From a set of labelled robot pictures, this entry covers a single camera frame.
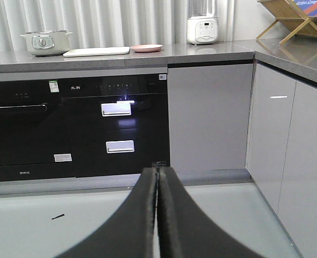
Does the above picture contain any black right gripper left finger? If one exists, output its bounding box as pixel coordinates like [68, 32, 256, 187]
[57, 168, 157, 257]

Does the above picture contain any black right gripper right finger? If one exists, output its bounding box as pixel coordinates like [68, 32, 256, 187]
[157, 167, 260, 257]

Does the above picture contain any cream bear serving tray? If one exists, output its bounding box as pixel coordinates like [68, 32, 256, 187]
[63, 47, 130, 58]

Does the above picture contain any black two-drawer disinfection cabinet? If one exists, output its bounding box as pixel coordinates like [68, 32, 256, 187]
[59, 74, 170, 177]

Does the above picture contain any grey cabinet door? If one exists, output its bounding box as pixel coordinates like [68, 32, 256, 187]
[168, 64, 253, 171]

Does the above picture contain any grey side cabinet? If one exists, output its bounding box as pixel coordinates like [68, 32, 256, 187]
[247, 63, 317, 257]

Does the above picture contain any black built-in dishwasher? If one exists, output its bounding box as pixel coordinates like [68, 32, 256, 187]
[0, 80, 74, 182]

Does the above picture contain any pink round plate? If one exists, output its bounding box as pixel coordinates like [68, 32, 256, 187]
[130, 44, 163, 53]

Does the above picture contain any white blender appliance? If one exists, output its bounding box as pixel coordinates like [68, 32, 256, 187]
[186, 0, 218, 45]

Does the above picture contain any pale green electric cooking pot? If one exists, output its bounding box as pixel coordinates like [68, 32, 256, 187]
[20, 30, 72, 56]

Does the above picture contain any wooden folding rack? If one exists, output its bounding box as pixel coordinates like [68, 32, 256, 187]
[257, 1, 317, 45]

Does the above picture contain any blue red book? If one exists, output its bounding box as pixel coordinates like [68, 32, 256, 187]
[294, 0, 317, 17]

